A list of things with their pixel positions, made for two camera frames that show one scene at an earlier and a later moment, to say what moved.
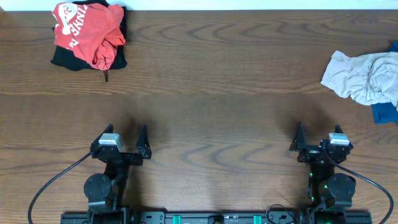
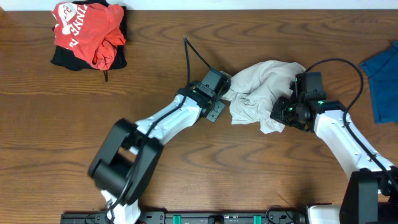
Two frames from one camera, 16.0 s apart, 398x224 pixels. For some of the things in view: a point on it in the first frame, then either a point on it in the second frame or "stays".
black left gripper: (143, 152) -> (214, 116)
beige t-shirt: (369, 79) -> (255, 92)
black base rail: (117, 216) stays
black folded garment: (65, 58) stays
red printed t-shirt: (92, 32) stays
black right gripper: (299, 144) -> (277, 112)
